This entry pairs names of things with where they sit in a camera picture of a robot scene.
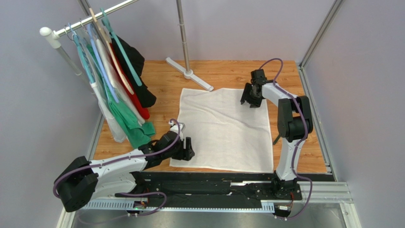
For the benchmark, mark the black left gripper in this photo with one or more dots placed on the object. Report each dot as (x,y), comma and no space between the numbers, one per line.
(186,154)

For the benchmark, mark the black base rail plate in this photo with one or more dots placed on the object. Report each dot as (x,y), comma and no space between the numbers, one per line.
(199,189)

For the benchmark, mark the light teal plastic hanger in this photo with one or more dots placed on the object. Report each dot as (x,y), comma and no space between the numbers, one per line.
(82,55)

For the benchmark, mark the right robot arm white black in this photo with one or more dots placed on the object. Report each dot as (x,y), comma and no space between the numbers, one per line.
(294,124)

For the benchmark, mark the white cloth napkin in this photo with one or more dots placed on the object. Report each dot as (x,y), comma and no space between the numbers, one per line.
(226,135)

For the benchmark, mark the white clothes rack stand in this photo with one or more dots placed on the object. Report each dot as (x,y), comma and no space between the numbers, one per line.
(160,28)

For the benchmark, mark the green hanging garment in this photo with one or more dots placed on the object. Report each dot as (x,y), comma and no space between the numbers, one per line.
(131,125)

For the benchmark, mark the aluminium frame rail right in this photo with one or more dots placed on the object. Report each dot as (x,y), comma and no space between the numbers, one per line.
(309,87)

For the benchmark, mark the white hanging garment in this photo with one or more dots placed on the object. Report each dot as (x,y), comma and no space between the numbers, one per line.
(96,86)

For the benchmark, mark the aluminium frame rail left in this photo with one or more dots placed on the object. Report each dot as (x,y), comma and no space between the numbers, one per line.
(66,219)

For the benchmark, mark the blue plastic hanger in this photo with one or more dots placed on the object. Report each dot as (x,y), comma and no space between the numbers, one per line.
(91,31)

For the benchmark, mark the aluminium frame rail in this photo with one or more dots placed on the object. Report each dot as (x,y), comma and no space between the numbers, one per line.
(309,87)
(66,219)

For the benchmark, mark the white slotted cable duct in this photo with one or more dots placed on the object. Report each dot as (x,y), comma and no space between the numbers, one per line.
(131,205)

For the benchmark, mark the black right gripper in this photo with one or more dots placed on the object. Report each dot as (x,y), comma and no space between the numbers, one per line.
(250,94)

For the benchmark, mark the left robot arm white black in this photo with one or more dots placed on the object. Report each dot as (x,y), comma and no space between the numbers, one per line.
(83,181)

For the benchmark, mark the wooden hanger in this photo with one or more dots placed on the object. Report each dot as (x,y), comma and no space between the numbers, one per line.
(115,62)

